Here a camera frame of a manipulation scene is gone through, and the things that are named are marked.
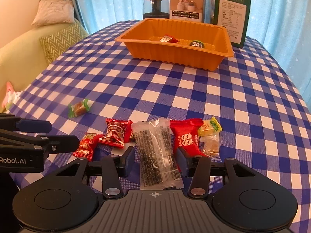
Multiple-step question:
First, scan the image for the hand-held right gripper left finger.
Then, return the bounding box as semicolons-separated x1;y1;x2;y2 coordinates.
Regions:
56;148;135;199

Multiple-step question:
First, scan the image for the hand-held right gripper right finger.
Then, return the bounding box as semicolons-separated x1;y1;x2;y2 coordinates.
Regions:
174;147;258;199

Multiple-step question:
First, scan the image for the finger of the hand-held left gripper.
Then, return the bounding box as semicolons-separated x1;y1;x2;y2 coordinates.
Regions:
0;113;52;134
0;129;81;156

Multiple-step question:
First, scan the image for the small red candy packet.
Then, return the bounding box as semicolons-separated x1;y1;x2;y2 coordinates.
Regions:
73;133;104;162

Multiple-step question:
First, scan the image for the large red snack packet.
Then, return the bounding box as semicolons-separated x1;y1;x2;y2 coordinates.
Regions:
169;118;207;158

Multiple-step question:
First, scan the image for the clear beige candy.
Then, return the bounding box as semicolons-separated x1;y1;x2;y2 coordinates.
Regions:
202;134;222;162

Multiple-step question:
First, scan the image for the red candy white print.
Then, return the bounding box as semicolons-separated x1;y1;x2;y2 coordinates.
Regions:
105;118;135;142

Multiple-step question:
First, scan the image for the green brown candy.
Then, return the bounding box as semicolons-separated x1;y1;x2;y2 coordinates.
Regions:
67;98;93;118

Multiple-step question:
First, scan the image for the yellow candy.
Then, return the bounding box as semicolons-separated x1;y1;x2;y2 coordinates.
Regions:
197;117;223;137

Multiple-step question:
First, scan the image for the orange plastic tray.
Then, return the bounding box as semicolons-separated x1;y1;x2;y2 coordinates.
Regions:
115;18;235;71

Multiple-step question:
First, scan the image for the pink plush toy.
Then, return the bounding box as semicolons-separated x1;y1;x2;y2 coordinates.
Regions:
2;81;23;110

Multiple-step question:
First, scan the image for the light green sofa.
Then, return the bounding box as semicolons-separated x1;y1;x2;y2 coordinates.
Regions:
0;17;90;114

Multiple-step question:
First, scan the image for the blue white checked tablecloth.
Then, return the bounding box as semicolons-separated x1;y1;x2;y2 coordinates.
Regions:
5;18;309;224

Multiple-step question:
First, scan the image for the green chevron pillow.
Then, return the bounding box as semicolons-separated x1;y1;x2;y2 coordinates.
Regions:
39;22;89;65

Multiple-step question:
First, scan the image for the white pillow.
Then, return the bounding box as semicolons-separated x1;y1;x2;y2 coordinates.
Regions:
31;0;74;27

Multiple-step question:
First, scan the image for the red candy dark print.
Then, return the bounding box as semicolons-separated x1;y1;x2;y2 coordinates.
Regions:
159;34;180;43

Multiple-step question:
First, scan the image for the light blue star curtain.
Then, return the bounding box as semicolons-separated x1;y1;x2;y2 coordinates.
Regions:
61;0;311;95

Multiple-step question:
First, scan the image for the green cardboard box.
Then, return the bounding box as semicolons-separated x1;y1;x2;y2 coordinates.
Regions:
210;0;251;48

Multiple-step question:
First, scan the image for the white cardboard box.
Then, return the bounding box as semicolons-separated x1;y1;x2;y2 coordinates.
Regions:
169;0;206;23

